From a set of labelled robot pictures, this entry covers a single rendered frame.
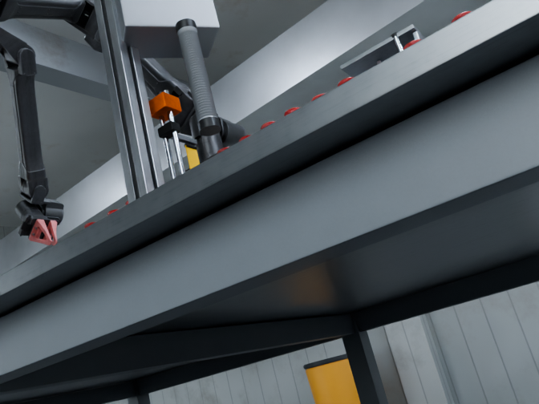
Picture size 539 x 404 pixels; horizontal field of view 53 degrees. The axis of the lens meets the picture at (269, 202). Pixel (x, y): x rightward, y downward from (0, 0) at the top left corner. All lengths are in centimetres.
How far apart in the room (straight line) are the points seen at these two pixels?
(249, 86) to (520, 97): 408
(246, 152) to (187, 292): 13
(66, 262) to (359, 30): 354
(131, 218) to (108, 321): 12
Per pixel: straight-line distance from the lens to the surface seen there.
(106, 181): 564
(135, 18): 99
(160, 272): 46
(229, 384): 555
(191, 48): 95
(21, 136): 165
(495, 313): 416
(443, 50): 31
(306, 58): 409
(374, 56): 95
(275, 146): 35
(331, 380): 408
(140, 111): 96
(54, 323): 57
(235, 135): 115
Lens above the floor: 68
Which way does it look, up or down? 18 degrees up
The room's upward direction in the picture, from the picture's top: 15 degrees counter-clockwise
